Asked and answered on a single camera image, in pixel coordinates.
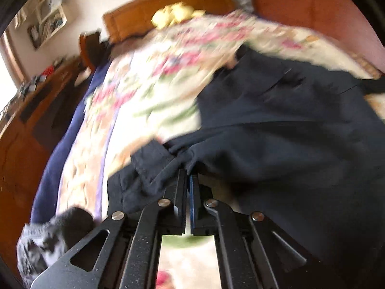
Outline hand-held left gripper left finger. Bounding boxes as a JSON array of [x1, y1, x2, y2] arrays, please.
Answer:
[[30, 169, 186, 289]]

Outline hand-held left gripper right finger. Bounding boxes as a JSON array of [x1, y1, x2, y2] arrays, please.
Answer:
[[189, 173, 342, 289]]

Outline black garment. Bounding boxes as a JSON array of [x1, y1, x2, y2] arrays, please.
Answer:
[[107, 45, 385, 265]]

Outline floral blanket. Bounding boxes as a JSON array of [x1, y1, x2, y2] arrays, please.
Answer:
[[57, 10, 382, 289]]

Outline navy bed sheet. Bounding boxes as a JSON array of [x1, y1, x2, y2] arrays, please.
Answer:
[[30, 60, 116, 225]]

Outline dark cloth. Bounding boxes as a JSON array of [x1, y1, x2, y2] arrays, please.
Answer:
[[16, 207, 94, 288]]

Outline wooden desk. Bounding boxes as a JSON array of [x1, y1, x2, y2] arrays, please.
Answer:
[[0, 56, 94, 208]]

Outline wooden chair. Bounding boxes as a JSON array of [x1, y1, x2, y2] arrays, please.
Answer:
[[79, 32, 112, 70]]

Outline yellow plush toy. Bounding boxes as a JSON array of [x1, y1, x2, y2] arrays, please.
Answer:
[[150, 2, 206, 31]]

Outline wooden headboard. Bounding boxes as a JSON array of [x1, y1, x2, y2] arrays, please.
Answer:
[[102, 0, 238, 44]]

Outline wooden wardrobe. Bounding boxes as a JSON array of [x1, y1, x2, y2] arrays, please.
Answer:
[[235, 0, 385, 73]]

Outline wall shelf with books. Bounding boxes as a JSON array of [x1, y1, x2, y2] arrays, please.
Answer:
[[27, 6, 67, 50]]

